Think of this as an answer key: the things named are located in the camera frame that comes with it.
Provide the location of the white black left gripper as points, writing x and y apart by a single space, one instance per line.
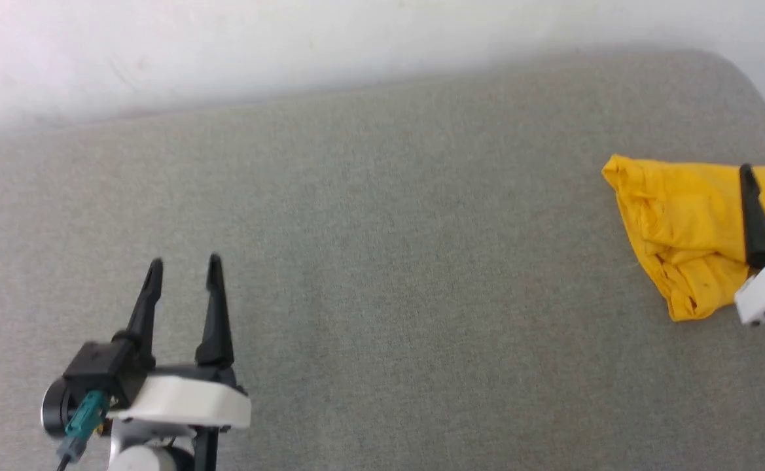
186 399

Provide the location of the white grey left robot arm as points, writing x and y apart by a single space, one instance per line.
160 451

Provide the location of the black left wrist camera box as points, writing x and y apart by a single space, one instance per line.
97 376

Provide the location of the yellow t-shirt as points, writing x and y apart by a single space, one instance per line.
683 229

